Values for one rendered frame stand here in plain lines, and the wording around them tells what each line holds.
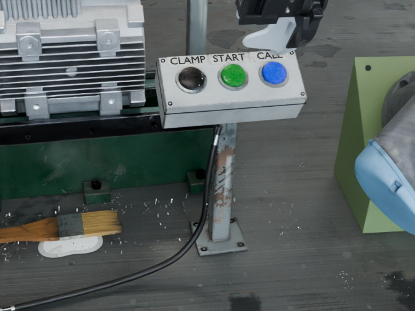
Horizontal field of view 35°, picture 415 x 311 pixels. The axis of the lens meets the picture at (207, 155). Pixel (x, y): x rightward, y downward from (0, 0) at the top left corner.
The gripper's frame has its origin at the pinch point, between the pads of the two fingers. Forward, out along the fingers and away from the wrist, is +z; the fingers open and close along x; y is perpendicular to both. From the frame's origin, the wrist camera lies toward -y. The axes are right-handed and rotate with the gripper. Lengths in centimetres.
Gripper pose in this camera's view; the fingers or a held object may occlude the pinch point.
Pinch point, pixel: (281, 43)
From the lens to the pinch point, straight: 74.9
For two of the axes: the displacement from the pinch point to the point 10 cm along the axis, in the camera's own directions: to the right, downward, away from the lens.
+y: -9.8, 0.9, -2.0
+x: 1.7, 9.0, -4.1
